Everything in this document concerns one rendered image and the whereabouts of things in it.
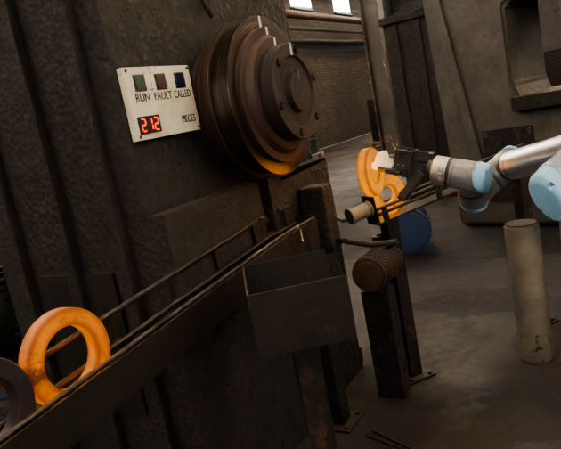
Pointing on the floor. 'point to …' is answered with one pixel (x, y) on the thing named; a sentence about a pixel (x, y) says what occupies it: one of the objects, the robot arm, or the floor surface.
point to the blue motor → (416, 232)
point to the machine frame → (129, 205)
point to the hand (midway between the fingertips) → (370, 166)
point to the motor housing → (384, 319)
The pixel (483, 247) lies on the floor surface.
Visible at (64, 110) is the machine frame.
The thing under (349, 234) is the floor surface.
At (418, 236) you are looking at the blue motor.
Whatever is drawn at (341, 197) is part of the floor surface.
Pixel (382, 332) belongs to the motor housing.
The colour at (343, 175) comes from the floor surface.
